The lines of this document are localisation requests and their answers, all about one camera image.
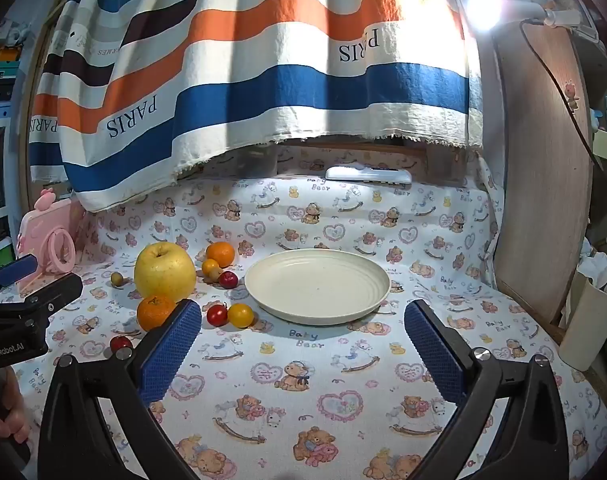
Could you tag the white clip lamp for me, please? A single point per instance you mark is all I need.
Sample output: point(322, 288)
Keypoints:
point(528, 10)

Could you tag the wooden board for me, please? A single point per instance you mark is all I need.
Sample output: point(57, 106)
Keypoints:
point(538, 185)

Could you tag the bear print table cloth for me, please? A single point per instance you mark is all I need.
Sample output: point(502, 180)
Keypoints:
point(308, 370)

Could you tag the red cherry tomato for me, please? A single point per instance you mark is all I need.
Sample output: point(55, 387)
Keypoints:
point(217, 315)

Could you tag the yellow cherry tomato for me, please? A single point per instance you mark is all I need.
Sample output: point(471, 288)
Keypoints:
point(241, 316)
point(210, 266)

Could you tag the storage shelf with boxes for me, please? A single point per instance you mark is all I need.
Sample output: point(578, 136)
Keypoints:
point(0, 85)

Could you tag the person's left hand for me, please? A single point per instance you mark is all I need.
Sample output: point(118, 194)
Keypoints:
point(15, 415)

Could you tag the large yellow apple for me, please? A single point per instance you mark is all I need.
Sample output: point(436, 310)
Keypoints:
point(163, 270)

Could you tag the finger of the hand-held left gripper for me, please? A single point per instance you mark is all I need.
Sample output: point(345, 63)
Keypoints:
point(18, 267)
point(58, 287)

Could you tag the red hawthorn fruit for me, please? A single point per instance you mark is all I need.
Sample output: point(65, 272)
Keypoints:
point(119, 344)
point(228, 280)

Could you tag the white power strip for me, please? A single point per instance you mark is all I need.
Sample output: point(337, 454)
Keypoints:
point(368, 174)

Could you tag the crumpled white paper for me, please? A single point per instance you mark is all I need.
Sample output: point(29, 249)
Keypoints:
point(606, 270)

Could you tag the bear sticker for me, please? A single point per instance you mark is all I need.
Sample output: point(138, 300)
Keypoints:
point(572, 92)

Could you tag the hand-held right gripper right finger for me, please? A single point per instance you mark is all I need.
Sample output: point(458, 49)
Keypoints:
point(433, 355)

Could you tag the striped fringed blanket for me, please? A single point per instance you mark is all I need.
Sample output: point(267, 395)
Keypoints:
point(283, 85)

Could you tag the orange mandarin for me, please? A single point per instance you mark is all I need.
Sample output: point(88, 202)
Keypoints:
point(153, 312)
point(221, 252)

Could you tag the clear plastic container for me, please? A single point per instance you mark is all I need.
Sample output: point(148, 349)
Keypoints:
point(258, 165)

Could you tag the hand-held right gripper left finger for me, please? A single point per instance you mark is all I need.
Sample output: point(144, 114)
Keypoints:
point(171, 350)

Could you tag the cream ribbed plate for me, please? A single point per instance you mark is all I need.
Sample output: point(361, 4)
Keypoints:
point(316, 280)

